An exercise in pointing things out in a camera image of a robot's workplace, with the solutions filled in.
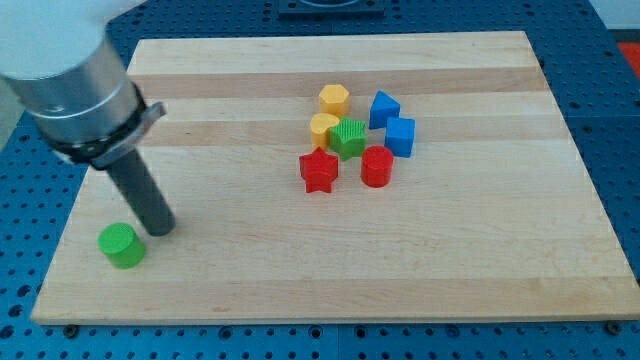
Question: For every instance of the yellow hexagon block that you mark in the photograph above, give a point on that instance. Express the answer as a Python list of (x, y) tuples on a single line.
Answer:
[(334, 99)]

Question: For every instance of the yellow heart block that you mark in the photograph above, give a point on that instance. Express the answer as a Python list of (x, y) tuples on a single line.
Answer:
[(320, 125)]

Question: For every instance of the red object at edge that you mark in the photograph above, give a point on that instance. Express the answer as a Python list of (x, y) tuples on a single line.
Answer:
[(631, 52)]

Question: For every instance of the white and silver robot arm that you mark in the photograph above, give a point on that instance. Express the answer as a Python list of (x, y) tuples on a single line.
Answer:
[(58, 59)]

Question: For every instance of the wooden board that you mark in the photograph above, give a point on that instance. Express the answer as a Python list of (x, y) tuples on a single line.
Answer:
[(493, 217)]

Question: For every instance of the green cylinder block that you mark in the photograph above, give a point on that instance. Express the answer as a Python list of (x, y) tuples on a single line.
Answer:
[(121, 245)]

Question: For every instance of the green star block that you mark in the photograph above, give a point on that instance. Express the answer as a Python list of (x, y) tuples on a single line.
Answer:
[(348, 138)]

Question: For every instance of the red star block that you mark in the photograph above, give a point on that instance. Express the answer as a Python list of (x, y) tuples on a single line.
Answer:
[(319, 170)]

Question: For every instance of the red cylinder block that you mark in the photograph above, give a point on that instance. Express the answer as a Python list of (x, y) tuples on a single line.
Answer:
[(377, 166)]

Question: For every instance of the blue cube block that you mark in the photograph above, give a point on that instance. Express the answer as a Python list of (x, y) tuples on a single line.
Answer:
[(399, 136)]

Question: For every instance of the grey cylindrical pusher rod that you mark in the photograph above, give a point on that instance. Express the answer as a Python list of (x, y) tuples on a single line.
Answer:
[(136, 184)]

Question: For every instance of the blue triangle block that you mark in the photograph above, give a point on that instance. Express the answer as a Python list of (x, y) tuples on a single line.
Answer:
[(382, 108)]

